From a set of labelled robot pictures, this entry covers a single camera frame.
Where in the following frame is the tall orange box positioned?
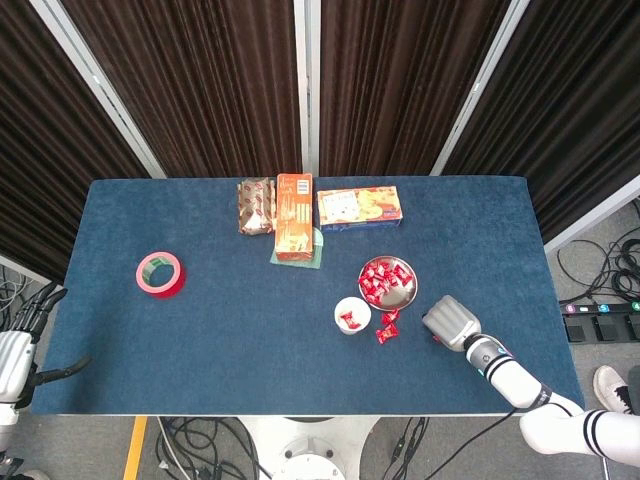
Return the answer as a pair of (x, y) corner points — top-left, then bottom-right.
(273, 172), (316, 263)

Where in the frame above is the white frame post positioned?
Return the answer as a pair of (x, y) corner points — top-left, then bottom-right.
(28, 0), (167, 180)
(292, 0), (322, 177)
(430, 0), (531, 176)

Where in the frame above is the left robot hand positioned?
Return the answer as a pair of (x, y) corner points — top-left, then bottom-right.
(0, 287), (93, 407)

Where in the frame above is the white sneaker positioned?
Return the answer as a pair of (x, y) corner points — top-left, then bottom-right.
(592, 364), (635, 416)

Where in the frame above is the yellow floor tape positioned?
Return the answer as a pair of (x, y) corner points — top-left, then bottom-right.
(122, 416), (150, 480)

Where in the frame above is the white frame bar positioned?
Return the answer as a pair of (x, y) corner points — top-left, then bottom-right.
(543, 174), (640, 256)
(0, 254), (64, 292)

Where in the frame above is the blue table mat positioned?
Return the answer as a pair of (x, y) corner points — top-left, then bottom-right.
(30, 175), (585, 417)

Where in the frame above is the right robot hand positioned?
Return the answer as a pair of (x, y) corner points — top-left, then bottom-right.
(421, 294), (482, 351)

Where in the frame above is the yellow blue biscuit box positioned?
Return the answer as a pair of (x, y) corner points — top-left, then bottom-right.
(316, 185), (405, 234)

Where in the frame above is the white paper cup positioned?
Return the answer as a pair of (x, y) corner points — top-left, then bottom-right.
(333, 296), (373, 336)

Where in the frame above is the red tape roll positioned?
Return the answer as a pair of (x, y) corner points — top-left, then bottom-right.
(135, 251), (187, 300)

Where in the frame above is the dark brown curtain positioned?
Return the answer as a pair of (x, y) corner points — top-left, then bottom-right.
(59, 0), (303, 179)
(442, 0), (640, 244)
(319, 0), (511, 177)
(0, 0), (151, 284)

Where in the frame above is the gold snack bag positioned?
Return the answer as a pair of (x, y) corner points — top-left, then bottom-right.
(236, 178), (278, 236)

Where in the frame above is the green cloth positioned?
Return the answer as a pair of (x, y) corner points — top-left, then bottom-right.
(269, 227), (325, 270)

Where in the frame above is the black cable bundle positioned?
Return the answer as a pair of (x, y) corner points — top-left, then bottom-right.
(153, 417), (274, 480)
(556, 197), (640, 304)
(0, 264), (34, 331)

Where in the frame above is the black cable with switch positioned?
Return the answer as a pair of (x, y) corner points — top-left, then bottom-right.
(382, 417), (431, 480)

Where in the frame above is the round metal plate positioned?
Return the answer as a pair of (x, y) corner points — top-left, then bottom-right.
(358, 255), (419, 309)

